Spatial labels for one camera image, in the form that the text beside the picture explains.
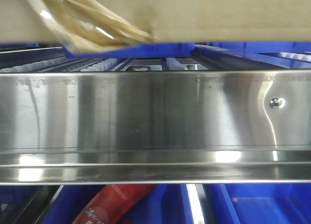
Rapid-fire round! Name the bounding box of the brown cardboard carton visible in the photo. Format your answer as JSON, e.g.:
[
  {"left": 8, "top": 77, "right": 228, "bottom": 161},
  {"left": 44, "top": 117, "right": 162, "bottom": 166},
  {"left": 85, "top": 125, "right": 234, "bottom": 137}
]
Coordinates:
[{"left": 0, "top": 0, "right": 311, "bottom": 52}]

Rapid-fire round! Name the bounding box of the blue plastic bin behind carton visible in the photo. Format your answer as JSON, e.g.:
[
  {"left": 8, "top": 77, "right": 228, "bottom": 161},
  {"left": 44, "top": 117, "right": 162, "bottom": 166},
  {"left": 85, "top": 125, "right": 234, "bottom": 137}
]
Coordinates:
[{"left": 63, "top": 42, "right": 195, "bottom": 59}]

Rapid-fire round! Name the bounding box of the blue roller track shelf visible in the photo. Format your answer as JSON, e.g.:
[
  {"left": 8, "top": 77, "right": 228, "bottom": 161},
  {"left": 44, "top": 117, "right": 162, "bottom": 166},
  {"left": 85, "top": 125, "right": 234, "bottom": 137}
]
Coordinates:
[{"left": 0, "top": 42, "right": 311, "bottom": 73}]

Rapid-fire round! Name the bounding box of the blue plastic bin lower left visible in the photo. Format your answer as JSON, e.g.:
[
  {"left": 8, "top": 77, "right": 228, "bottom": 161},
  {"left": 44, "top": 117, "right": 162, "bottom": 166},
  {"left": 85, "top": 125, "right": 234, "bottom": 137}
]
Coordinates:
[{"left": 42, "top": 184, "right": 193, "bottom": 224}]

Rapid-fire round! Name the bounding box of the red printed package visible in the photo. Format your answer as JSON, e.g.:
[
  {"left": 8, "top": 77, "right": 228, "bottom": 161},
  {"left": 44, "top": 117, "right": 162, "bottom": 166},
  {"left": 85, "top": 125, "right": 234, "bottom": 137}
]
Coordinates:
[{"left": 73, "top": 184, "right": 155, "bottom": 224}]

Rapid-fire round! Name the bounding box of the blue plastic bin lower right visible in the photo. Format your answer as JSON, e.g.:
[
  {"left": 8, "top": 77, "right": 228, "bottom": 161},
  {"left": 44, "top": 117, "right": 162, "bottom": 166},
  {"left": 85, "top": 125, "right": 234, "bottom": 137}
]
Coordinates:
[{"left": 205, "top": 183, "right": 311, "bottom": 224}]

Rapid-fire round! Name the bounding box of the stainless steel shelf rail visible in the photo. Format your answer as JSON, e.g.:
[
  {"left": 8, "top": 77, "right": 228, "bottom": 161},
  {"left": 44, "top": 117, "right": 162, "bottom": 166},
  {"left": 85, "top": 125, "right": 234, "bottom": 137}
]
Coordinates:
[{"left": 0, "top": 69, "right": 311, "bottom": 185}]

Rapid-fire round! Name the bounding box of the silver screw on rail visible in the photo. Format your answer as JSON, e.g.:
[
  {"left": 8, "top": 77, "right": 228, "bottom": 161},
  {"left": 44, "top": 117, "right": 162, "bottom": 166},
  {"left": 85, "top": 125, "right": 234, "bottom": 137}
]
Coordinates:
[{"left": 269, "top": 98, "right": 285, "bottom": 109}]

